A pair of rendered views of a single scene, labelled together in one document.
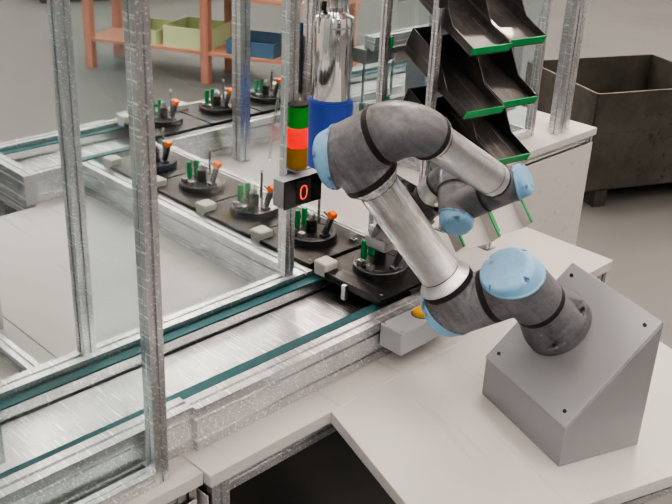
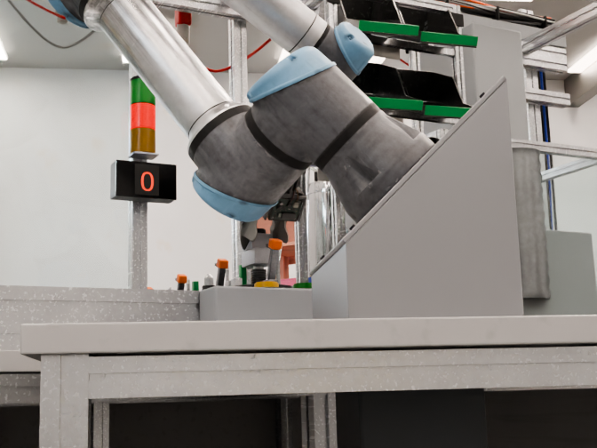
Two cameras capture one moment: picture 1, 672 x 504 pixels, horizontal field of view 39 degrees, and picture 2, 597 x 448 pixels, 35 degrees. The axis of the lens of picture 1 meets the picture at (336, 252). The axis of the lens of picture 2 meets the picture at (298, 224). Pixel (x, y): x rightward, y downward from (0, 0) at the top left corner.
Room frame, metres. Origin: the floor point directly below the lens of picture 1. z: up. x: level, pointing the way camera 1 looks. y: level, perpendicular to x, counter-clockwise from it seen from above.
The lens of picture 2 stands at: (0.54, -0.76, 0.78)
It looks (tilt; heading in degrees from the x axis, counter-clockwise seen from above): 11 degrees up; 19
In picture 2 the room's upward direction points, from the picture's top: 2 degrees counter-clockwise
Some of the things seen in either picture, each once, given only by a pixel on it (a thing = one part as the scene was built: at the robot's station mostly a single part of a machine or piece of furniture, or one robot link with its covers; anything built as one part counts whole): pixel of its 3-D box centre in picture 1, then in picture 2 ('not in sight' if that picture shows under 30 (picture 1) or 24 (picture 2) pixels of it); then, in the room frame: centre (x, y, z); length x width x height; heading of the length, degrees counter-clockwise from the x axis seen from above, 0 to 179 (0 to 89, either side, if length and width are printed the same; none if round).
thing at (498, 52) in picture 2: not in sight; (486, 167); (3.55, -0.38, 1.50); 0.38 x 0.21 x 0.88; 46
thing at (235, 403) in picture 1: (345, 347); (142, 319); (1.89, -0.03, 0.91); 0.89 x 0.06 x 0.11; 136
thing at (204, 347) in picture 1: (285, 323); not in sight; (2.00, 0.11, 0.91); 0.84 x 0.28 x 0.10; 136
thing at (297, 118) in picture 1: (297, 115); (142, 93); (2.14, 0.10, 1.39); 0.05 x 0.05 x 0.05
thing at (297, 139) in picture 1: (297, 136); (142, 118); (2.14, 0.10, 1.34); 0.05 x 0.05 x 0.05
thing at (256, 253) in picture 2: (378, 233); (256, 248); (2.20, -0.11, 1.07); 0.08 x 0.04 x 0.07; 46
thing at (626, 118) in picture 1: (618, 127); not in sight; (5.57, -1.67, 0.34); 0.98 x 0.81 x 0.68; 109
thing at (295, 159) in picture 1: (296, 156); (142, 142); (2.14, 0.10, 1.29); 0.05 x 0.05 x 0.05
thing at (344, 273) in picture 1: (379, 272); not in sight; (2.20, -0.11, 0.96); 0.24 x 0.24 x 0.02; 46
